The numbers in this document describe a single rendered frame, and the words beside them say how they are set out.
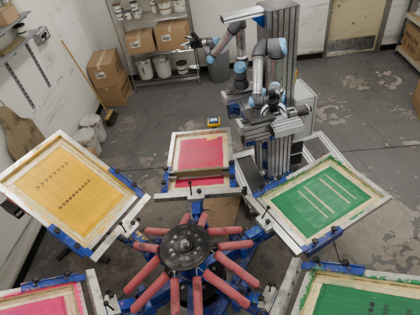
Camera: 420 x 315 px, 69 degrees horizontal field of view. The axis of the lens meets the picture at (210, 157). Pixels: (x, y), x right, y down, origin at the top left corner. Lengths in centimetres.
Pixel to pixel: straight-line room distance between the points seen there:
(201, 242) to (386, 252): 211
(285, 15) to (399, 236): 234
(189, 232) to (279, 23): 164
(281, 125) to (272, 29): 77
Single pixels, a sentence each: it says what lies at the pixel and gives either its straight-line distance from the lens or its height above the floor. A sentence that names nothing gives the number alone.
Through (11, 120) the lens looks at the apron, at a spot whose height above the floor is 123.
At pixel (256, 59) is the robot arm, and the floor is 180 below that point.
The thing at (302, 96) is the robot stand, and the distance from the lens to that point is 293.
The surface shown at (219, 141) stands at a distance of 288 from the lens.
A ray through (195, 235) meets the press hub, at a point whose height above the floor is 132.
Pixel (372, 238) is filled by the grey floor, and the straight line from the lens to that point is 348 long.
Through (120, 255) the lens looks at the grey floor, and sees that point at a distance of 352.
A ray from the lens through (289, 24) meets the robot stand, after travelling 257.
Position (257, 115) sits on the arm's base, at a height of 129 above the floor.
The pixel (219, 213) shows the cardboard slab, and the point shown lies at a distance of 348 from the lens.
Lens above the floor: 283
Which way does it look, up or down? 43 degrees down
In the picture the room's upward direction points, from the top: 10 degrees counter-clockwise
